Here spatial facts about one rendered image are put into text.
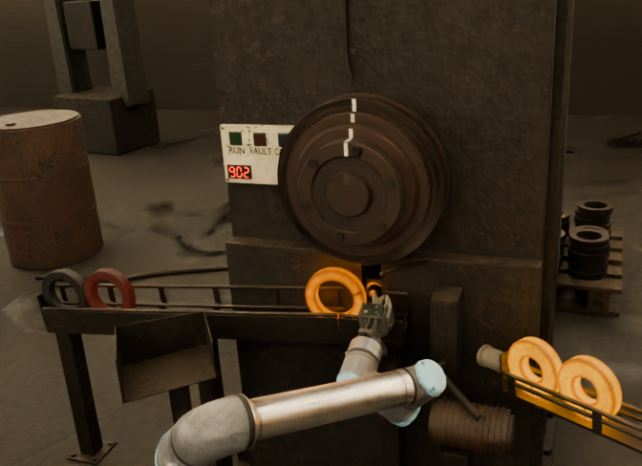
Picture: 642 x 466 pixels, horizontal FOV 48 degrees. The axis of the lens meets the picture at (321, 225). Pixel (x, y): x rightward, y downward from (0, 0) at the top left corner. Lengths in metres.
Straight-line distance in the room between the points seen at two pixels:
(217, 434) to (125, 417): 1.63
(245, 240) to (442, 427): 0.83
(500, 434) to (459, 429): 0.11
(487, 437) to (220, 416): 0.80
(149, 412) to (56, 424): 0.37
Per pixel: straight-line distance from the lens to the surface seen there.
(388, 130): 1.87
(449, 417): 2.04
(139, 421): 3.08
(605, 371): 1.77
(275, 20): 2.10
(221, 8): 2.17
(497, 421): 2.03
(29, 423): 3.25
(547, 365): 1.86
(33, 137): 4.49
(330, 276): 2.11
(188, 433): 1.53
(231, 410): 1.51
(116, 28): 7.19
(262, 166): 2.19
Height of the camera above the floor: 1.70
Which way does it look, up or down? 20 degrees down
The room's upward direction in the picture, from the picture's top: 4 degrees counter-clockwise
